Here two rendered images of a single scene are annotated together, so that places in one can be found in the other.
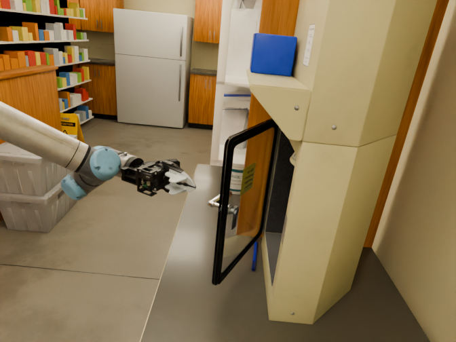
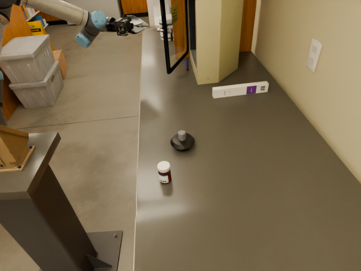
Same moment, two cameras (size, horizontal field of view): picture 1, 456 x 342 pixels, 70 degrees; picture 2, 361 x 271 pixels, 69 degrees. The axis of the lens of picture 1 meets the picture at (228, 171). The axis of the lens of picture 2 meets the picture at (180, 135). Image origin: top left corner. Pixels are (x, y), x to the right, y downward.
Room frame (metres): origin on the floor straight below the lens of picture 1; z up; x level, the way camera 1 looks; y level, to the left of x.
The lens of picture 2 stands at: (-0.58, 0.02, 1.60)
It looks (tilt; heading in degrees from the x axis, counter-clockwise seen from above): 39 degrees down; 357
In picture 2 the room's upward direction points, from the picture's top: 4 degrees counter-clockwise
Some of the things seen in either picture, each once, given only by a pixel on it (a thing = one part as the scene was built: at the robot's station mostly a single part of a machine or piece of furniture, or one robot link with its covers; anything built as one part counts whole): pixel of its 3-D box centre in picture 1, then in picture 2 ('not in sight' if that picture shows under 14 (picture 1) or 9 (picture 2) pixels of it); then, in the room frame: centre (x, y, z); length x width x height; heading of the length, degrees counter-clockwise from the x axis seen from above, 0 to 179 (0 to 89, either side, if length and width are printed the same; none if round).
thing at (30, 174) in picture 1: (38, 161); (29, 58); (2.43, 1.54, 0.49); 0.60 x 0.42 x 0.33; 0
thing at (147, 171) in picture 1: (146, 174); (120, 26); (0.85, 0.23, 1.20); 0.12 x 0.09 x 0.08; 63
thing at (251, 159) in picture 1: (247, 197); (176, 26); (0.79, -0.06, 1.19); 0.30 x 0.01 x 0.40; 153
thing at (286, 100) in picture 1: (269, 98); not in sight; (0.78, -0.08, 1.46); 0.32 x 0.12 x 0.10; 0
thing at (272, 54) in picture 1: (271, 53); not in sight; (0.88, -0.08, 1.56); 0.10 x 0.10 x 0.09; 0
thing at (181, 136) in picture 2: not in sight; (182, 138); (0.16, -0.01, 0.97); 0.09 x 0.09 x 0.07
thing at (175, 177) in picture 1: (178, 179); (137, 23); (0.81, 0.13, 1.22); 0.09 x 0.06 x 0.03; 63
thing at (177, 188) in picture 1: (178, 189); (138, 29); (0.81, 0.13, 1.19); 0.09 x 0.06 x 0.03; 63
